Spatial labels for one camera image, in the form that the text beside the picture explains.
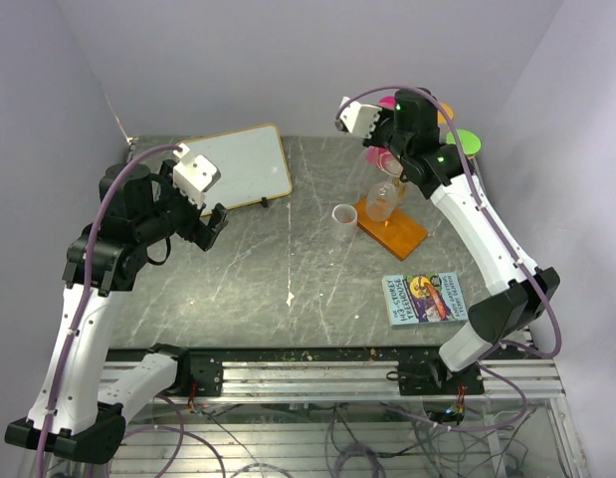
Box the pink plastic goblet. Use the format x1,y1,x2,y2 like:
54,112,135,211
366,96,395,166

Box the orange plastic goblet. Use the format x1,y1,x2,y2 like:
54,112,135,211
437,103,454,127

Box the clear round wine glass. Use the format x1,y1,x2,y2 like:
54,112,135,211
365,149,406,222

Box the green plastic goblet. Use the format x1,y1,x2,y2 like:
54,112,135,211
445,128,482,157

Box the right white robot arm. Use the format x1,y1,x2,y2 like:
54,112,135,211
337,89,562,394

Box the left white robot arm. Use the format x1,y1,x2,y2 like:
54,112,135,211
5,155,227,465

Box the wooden rack base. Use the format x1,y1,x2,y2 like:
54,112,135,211
354,197,428,261

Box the yellow framed whiteboard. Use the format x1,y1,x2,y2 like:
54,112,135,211
182,123,293,215

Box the treehouse story book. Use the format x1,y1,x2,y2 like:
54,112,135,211
382,272,468,329

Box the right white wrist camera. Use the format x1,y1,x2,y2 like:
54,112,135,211
334,97,382,138

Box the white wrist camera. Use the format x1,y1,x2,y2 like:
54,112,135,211
172,142,221,208
334,97,382,138

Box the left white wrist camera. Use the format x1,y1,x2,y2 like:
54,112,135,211
172,142,221,208

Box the gold wire glass rack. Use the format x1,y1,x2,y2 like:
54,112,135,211
376,144,465,205

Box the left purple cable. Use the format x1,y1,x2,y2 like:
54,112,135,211
31,143,224,478

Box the purple cable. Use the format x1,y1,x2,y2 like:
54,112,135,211
31,143,224,478
333,86,562,432

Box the aluminium mounting rail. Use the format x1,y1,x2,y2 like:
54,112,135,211
192,351,565,403

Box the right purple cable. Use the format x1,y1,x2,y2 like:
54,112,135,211
333,86,562,432

